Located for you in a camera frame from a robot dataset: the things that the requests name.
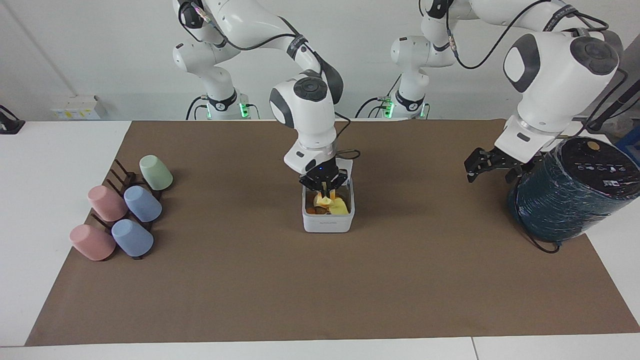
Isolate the black stand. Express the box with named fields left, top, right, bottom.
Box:
left=0, top=104, right=26, bottom=135
left=582, top=75, right=640, bottom=134

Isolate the dark brown cup rack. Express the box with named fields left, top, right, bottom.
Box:
left=91, top=159, right=164, bottom=261

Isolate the white square container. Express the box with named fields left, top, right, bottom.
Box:
left=301, top=159, right=356, bottom=234

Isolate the green cup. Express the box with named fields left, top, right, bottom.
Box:
left=139, top=155, right=174, bottom=192

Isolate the white wall box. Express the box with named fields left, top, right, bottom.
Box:
left=50, top=95, right=108, bottom=121

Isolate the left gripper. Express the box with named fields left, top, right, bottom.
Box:
left=464, top=147, right=544, bottom=184

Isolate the black cable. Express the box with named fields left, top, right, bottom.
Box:
left=512, top=196, right=562, bottom=255
left=177, top=0, right=307, bottom=54
left=185, top=95, right=211, bottom=121
left=354, top=74, right=403, bottom=120
left=445, top=0, right=554, bottom=70
left=332, top=111, right=362, bottom=162

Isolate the pink cup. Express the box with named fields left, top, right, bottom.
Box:
left=88, top=185, right=129, bottom=223
left=69, top=224, right=117, bottom=262

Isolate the blue cup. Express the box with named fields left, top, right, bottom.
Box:
left=111, top=219, right=155, bottom=258
left=123, top=185, right=163, bottom=223

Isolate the blue crate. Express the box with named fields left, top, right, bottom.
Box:
left=616, top=137, right=640, bottom=169

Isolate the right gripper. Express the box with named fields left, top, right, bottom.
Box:
left=299, top=156, right=349, bottom=198

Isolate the yellow trash piece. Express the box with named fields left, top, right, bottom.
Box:
left=314, top=183, right=350, bottom=216

